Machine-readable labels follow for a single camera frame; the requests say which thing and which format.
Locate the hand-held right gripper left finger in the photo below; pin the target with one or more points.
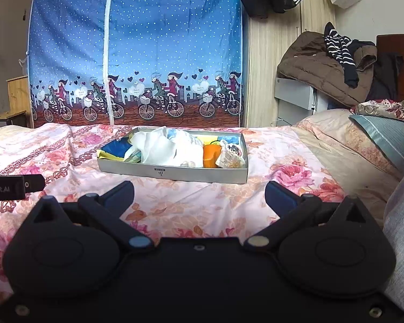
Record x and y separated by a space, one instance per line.
119 198

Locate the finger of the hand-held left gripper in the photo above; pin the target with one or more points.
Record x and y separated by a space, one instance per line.
33 183

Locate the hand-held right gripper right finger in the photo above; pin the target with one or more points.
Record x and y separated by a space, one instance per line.
279 197

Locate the white plain gauze cloth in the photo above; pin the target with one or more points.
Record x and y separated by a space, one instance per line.
155 151

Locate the patterned small pouch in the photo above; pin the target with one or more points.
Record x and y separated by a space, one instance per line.
230 154

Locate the grey box with cartoon lining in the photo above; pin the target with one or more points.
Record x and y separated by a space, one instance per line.
195 173

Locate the orange plastic cup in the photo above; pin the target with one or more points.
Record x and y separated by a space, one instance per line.
210 156

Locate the white quilted cloth blue print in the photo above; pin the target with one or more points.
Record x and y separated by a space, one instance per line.
188 148

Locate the dark wooden stool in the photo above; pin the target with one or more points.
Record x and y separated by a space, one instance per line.
8 114

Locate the pink floral bedsheet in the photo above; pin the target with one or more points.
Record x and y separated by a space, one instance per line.
195 205

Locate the beige floral pillow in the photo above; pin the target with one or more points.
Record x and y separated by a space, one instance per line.
330 134

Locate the grey white storage box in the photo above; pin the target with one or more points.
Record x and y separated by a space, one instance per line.
296 94

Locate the light wooden wardrobe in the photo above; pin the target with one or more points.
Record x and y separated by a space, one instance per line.
266 74

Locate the blue grey pillow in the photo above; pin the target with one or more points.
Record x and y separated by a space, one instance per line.
390 138

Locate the grey cloth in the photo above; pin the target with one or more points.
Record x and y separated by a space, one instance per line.
402 225

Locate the brown padded jacket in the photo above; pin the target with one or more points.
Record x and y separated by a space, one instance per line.
309 67

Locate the floral patterned quilt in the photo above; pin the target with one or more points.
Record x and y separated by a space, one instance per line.
383 107

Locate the black white striped garment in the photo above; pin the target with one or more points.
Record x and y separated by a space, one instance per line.
340 50

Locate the blue printed fabric wardrobe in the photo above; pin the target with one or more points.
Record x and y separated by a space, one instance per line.
155 23

